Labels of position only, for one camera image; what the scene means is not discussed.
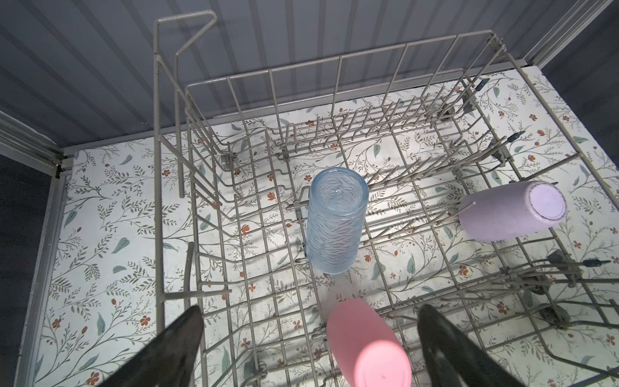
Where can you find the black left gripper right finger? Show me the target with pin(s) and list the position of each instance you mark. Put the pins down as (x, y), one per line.
(454, 360)

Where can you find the floral table mat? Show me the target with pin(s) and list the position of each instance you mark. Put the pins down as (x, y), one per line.
(101, 303)

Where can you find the grey wire dish rack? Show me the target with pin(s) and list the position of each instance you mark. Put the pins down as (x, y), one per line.
(425, 123)

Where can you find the pink plastic cup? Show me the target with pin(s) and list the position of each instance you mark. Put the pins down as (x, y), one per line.
(365, 348)

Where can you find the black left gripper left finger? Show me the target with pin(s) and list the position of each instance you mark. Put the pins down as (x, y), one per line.
(168, 360)

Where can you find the lilac plastic cup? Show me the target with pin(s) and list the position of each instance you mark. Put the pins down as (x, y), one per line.
(513, 210)

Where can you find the blue transparent cup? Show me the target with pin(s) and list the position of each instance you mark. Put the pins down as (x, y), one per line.
(338, 202)

